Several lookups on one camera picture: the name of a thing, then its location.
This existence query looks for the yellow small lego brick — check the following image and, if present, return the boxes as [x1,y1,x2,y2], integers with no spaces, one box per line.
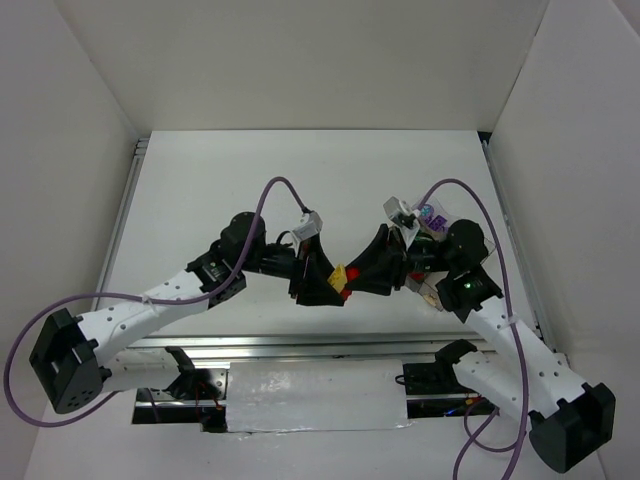
[327,264,348,293]

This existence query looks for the purple arch lego piece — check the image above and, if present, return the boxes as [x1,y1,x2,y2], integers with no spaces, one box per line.
[430,215,447,231]

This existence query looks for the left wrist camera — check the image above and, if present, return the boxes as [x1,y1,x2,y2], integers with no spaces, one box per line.
[291,211,323,247]

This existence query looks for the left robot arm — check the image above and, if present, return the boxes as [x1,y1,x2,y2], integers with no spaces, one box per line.
[29,211,346,414]

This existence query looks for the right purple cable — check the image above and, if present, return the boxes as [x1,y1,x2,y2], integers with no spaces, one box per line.
[422,177,531,480]

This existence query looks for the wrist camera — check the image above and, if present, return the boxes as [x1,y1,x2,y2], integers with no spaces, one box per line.
[383,196,420,248]
[291,211,323,247]

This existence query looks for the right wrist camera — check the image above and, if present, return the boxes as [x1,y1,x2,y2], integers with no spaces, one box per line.
[383,196,420,248]

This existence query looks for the foil covered panel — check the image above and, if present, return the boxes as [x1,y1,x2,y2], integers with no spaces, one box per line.
[226,360,409,433]

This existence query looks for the red studded lego brick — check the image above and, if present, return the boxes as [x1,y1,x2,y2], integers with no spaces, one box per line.
[341,267,360,300]

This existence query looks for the purple round lego piece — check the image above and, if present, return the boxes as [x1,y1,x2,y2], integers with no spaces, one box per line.
[420,204,434,221]

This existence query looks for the clear compartment container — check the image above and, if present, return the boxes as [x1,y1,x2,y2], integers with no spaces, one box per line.
[405,198,501,319]

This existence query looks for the aluminium frame rail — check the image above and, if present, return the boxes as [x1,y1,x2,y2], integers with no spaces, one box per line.
[129,333,496,365]

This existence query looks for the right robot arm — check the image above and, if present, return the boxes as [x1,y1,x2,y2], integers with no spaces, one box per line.
[346,219,616,473]

